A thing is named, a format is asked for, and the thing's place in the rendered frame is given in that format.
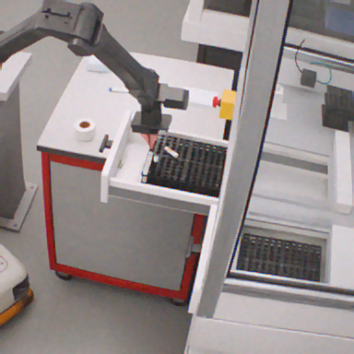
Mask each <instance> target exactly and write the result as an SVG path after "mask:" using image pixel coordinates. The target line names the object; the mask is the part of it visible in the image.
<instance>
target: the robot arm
mask: <svg viewBox="0 0 354 354"><path fill-rule="evenodd" d="M103 15H104V13H103V12H102V11H101V10H100V9H99V8H98V7H97V5H94V4H93V3H91V2H87V1H85V2H81V3H80V5H79V4H73V3H71V2H69V3H68V2H66V1H61V0H42V6H41V7H40V8H39V9H38V11H36V12H35V13H34V14H33V15H32V16H30V17H28V18H26V19H25V20H23V21H22V22H20V23H18V24H17V25H16V26H14V28H12V29H9V30H7V31H2V30H0V72H1V69H2V65H3V64H4V63H5V62H6V61H7V60H8V58H10V57H11V56H12V55H14V54H15V53H18V52H19V51H21V50H23V49H26V48H27V47H29V46H31V45H32V44H34V43H35V42H37V41H39V40H42V39H44V38H47V37H51V36H52V37H54V38H56V39H59V40H62V41H64V42H68V44H67V48H68V49H69V50H70V51H71V52H73V53H74V54H75V55H76V56H79V57H80V56H92V55H94V56H95V57H96V58H97V59H98V60H99V61H100V62H101V63H103V64H104V65H105V66H107V67H108V69H109V70H111V71H112V73H113V74H114V75H116V76H118V78H120V79H121V80H122V82H123V83H124V87H125V88H126V89H128V90H129V92H128V93H129V94H130V95H131V96H132V97H133V98H135V99H136V100H137V102H138V104H140V111H136V112H135V115H134V118H133V121H132V123H131V128H132V132H133V133H139V134H141V136H142V137H143V138H144V139H145V140H146V142H147V143H148V145H149V147H150V149H154V147H155V143H156V139H157V136H158V134H159V130H161V131H166V133H167V132H168V131H169V126H170V125H171V122H172V114H168V113H161V104H163V107H164V108H168V109H174V110H182V111H187V108H188V101H189V89H183V88H174V87H169V84H168V83H159V75H158V73H157V72H156V71H155V69H152V68H146V67H144V66H142V65H141V64H140V63H139V62H138V61H137V60H136V59H135V58H134V57H133V55H132V54H130V53H129V52H128V51H127V50H126V49H125V48H124V47H123V46H122V45H121V43H120V42H118V41H117V40H116V39H115V38H114V37H113V36H112V35H111V33H109V31H108V30H107V29H106V27H105V24H104V23H103V22H102V18H103ZM66 20H67V21H66Z"/></svg>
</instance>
